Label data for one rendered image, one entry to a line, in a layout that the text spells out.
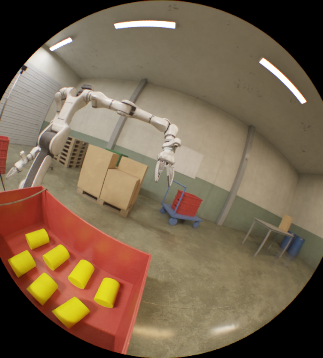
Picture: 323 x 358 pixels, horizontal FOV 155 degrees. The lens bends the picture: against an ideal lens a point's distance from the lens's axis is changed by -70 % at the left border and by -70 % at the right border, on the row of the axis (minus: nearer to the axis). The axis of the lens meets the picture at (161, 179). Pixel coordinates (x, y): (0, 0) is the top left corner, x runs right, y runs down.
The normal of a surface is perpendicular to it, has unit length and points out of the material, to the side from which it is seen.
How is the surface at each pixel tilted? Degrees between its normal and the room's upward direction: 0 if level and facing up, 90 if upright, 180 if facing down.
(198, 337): 0
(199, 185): 90
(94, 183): 90
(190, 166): 90
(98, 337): 0
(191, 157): 90
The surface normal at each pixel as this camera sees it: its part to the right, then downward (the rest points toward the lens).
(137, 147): -0.04, 0.07
